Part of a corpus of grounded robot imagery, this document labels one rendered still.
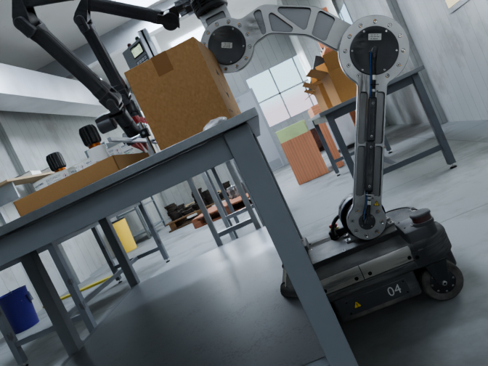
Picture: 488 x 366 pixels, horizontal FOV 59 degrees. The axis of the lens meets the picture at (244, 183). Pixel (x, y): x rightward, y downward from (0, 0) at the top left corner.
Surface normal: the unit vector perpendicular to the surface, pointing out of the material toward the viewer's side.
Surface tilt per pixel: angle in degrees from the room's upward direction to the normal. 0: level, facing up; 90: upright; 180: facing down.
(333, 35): 90
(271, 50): 90
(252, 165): 90
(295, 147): 90
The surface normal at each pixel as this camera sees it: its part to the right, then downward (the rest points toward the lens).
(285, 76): -0.11, 0.12
